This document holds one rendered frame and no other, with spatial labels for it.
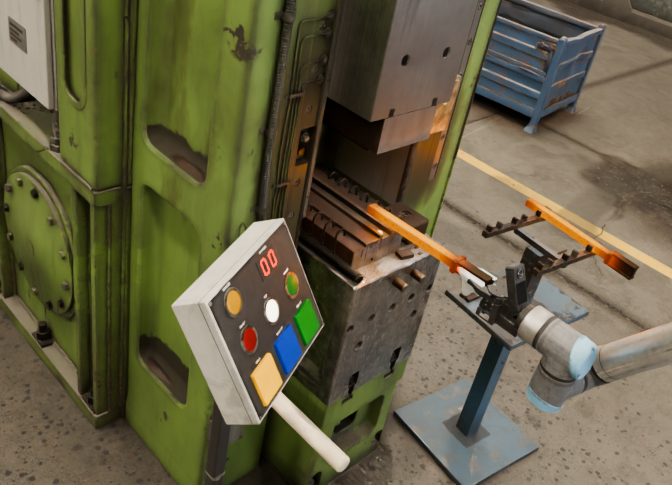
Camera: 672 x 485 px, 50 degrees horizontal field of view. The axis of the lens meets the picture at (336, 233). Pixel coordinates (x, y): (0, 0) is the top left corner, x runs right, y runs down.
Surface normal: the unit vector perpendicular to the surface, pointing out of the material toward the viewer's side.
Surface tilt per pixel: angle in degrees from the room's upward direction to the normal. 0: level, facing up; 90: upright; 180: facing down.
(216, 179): 89
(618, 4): 90
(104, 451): 0
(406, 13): 90
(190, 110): 89
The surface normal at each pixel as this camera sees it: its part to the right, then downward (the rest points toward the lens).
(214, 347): -0.36, 0.47
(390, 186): -0.71, 0.28
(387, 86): 0.68, 0.50
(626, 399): 0.18, -0.82
